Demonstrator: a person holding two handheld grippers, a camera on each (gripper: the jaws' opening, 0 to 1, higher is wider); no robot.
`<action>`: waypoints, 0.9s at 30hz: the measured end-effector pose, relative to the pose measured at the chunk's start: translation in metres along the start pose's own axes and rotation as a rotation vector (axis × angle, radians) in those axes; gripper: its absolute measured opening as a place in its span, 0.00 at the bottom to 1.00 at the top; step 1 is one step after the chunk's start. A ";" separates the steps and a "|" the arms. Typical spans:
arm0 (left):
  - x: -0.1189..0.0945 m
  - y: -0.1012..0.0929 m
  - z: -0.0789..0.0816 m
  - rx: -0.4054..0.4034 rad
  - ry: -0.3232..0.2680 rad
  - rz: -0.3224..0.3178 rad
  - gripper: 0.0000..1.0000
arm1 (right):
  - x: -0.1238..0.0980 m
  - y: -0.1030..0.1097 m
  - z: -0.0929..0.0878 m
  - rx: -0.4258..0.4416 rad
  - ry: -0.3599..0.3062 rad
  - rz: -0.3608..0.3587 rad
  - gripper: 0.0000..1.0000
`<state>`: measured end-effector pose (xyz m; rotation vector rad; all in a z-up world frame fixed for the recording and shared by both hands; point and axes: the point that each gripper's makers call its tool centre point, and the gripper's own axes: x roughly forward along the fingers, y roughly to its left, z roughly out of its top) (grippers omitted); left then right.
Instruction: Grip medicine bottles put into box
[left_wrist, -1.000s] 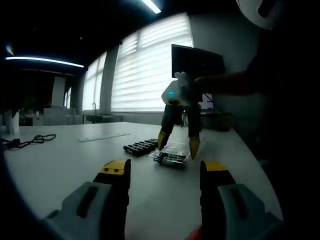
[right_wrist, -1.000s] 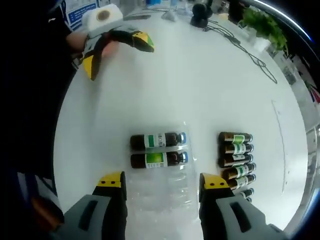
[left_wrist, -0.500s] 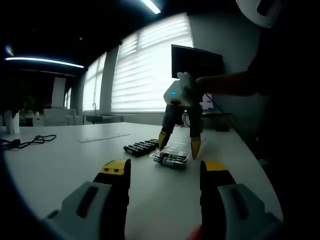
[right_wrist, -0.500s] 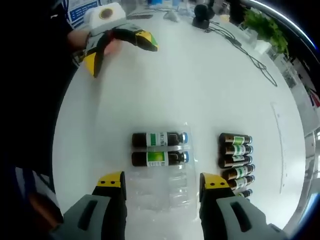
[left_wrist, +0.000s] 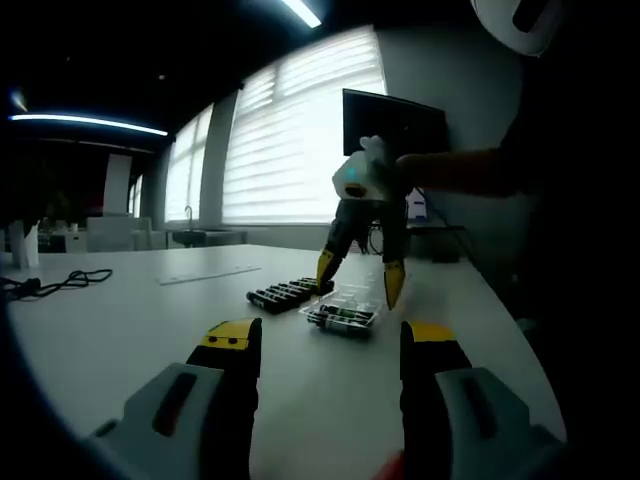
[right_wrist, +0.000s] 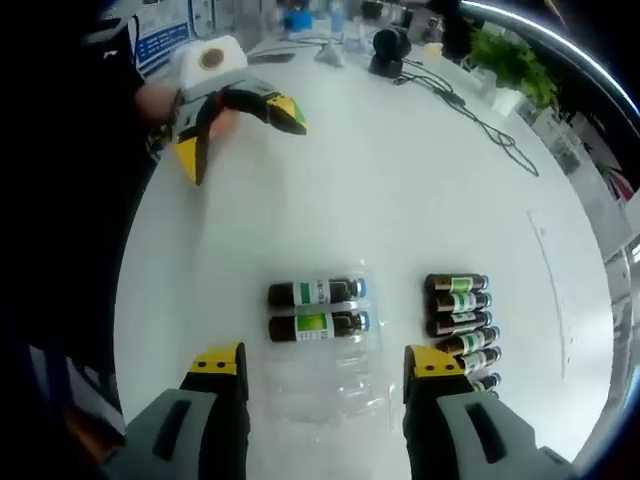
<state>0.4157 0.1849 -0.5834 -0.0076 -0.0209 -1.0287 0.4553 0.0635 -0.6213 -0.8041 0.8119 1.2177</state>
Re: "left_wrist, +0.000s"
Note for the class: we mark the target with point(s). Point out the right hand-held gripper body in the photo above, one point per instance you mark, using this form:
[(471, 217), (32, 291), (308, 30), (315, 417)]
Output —
[(367, 172)]

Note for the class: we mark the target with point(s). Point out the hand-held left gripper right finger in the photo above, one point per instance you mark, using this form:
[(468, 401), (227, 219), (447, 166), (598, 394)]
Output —
[(460, 415)]

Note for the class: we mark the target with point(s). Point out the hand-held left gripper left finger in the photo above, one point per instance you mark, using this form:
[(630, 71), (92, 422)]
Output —
[(200, 410)]

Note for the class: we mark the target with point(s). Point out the clear plastic box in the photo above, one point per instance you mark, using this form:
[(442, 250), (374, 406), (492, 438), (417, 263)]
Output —
[(360, 292)]

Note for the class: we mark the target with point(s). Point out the packed batch of medicine bottles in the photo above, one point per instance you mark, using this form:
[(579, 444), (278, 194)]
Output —
[(340, 319)]

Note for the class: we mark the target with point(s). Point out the row of dark medicine bottles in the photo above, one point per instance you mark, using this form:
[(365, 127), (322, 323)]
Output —
[(280, 297)]

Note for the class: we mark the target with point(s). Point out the person's left hand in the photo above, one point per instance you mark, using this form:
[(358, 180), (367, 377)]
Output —
[(392, 467)]

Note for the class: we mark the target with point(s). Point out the large white window blind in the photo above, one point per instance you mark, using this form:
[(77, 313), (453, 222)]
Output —
[(300, 150)]

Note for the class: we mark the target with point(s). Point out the clear flat plastic strip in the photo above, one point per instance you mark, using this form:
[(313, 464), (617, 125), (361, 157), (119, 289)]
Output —
[(210, 276)]

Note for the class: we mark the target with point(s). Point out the sink counter with faucet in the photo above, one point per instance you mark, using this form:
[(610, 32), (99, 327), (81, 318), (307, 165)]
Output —
[(210, 237)]

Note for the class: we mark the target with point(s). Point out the narrow white window blind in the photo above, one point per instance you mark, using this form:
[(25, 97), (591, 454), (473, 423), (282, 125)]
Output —
[(187, 170)]

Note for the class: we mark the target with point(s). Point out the ceiling light strip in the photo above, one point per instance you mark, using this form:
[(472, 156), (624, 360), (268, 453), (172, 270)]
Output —
[(20, 101), (90, 122), (302, 12)]

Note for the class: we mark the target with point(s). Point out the white office desks and chairs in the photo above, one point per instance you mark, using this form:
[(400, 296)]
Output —
[(115, 235)]

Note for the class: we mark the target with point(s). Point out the white chest-worn device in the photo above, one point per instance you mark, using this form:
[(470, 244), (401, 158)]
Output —
[(505, 25)]

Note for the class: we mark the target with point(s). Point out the green potted plant white pot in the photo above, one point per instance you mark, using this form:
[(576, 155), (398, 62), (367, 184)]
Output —
[(25, 247)]

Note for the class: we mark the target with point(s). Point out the black wall monitor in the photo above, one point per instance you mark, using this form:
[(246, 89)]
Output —
[(400, 120)]

